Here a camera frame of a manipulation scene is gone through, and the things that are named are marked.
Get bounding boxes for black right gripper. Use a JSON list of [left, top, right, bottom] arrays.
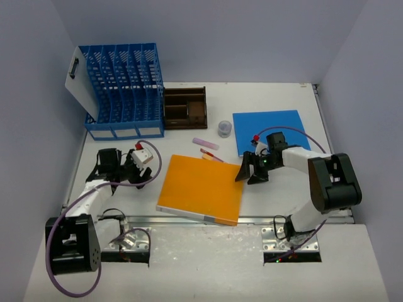
[[235, 150, 280, 184]]

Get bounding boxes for blue folder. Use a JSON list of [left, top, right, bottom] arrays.
[[232, 109, 312, 157]]

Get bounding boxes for orange binder folder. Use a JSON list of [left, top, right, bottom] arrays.
[[156, 155, 244, 227]]

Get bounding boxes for white clipboard with metal clip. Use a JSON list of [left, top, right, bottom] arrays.
[[65, 47, 98, 120]]

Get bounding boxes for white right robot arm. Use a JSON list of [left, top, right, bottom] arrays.
[[235, 131, 362, 247]]

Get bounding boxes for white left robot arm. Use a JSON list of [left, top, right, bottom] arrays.
[[45, 143, 153, 276]]

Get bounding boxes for pink eraser stick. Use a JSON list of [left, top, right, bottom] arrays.
[[192, 138, 219, 150]]

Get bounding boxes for small clear round container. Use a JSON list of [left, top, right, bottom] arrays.
[[217, 120, 232, 138]]

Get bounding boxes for dark brown wooden organizer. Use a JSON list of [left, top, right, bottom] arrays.
[[164, 87, 208, 130]]

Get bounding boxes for blue plastic file rack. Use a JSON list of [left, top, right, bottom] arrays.
[[79, 43, 164, 141]]

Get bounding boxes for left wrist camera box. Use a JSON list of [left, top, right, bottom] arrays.
[[131, 143, 154, 169]]

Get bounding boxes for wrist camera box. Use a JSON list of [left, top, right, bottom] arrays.
[[131, 143, 154, 169], [251, 135, 268, 156]]

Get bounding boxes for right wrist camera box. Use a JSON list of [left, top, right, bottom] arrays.
[[251, 135, 268, 156]]

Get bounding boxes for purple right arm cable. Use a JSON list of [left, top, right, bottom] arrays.
[[256, 126, 330, 155]]

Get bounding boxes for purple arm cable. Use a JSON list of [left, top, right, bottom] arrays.
[[46, 140, 163, 298], [256, 126, 330, 155]]

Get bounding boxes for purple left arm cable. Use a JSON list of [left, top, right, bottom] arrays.
[[46, 140, 163, 298]]

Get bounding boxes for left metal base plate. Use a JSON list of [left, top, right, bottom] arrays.
[[103, 227, 152, 252]]

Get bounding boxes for metal base plate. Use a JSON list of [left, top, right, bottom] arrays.
[[103, 227, 152, 252], [261, 226, 319, 253]]

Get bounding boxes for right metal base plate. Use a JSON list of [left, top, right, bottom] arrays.
[[261, 226, 319, 253]]

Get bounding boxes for metal rail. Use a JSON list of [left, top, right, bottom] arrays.
[[98, 208, 355, 226]]

